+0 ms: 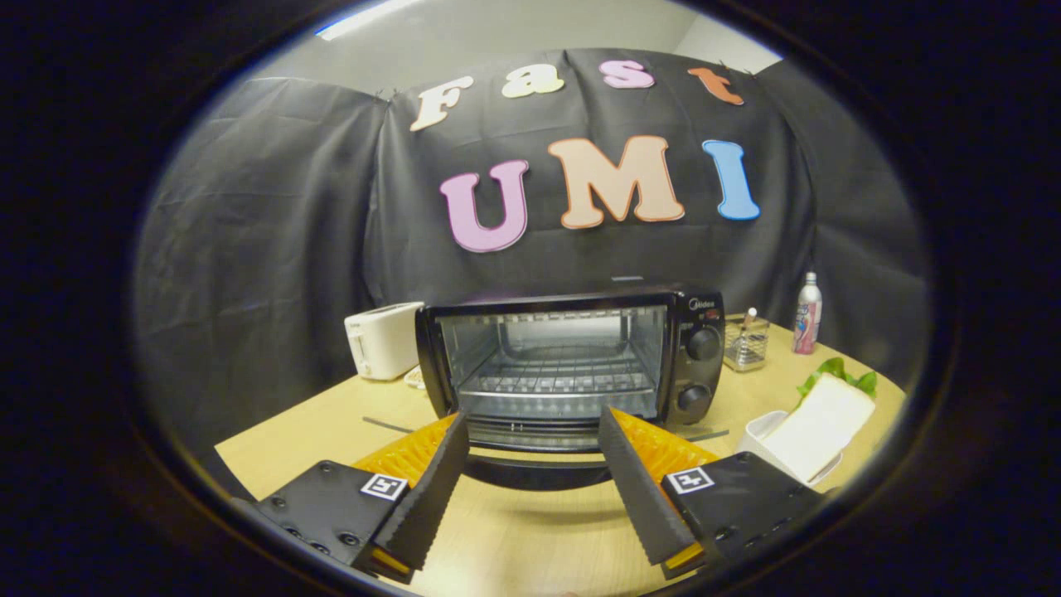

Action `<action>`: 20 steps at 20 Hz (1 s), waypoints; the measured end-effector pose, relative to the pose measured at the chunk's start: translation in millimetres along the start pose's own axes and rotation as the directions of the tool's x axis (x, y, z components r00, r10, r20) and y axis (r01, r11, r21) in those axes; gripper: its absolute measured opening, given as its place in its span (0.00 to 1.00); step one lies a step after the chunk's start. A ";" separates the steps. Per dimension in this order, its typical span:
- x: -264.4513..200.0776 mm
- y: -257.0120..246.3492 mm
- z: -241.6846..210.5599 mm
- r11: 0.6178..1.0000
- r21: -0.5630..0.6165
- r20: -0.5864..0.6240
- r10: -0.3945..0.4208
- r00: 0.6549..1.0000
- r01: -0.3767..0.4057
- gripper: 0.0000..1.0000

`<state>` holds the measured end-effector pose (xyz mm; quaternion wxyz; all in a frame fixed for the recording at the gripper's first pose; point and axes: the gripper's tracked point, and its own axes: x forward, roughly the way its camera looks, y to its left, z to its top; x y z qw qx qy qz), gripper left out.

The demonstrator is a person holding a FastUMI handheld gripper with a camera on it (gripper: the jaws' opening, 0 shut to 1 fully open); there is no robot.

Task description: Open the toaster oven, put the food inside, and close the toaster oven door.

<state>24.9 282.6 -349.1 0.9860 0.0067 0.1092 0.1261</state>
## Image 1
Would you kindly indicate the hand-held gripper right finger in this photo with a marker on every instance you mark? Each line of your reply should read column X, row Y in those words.
column 638, row 497

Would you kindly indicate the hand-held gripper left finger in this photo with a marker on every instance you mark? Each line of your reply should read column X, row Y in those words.
column 431, row 497

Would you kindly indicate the black toaster oven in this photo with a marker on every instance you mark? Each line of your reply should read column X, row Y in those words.
column 703, row 319

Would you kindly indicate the sandwich with lettuce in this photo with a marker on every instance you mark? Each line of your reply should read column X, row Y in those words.
column 821, row 423

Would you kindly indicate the white pop-up toaster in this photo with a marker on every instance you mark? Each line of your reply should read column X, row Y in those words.
column 383, row 340

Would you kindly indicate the white rectangular plate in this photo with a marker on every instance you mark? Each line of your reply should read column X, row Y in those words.
column 756, row 431

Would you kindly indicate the silver pink-label bottle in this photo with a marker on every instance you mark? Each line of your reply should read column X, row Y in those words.
column 807, row 319

